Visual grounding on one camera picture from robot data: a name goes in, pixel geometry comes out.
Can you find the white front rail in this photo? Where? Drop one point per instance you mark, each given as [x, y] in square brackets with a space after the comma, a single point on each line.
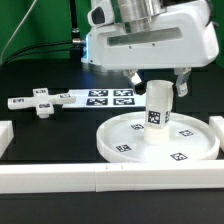
[102, 177]

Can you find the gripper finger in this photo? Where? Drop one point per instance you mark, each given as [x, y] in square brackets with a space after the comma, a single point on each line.
[181, 82]
[135, 80]

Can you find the white cross-shaped table base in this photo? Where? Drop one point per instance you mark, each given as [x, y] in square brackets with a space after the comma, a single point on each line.
[42, 101]

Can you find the white left bracket block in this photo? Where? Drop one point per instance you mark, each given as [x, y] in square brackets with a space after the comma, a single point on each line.
[6, 135]

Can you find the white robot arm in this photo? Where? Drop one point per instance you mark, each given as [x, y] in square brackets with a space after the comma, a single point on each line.
[134, 35]

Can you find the white marker sheet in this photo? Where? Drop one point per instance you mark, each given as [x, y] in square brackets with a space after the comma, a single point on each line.
[106, 98]

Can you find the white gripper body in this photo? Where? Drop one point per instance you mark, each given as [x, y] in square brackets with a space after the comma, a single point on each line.
[149, 36]

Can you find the white round table top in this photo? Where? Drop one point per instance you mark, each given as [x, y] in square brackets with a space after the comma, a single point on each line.
[126, 138]

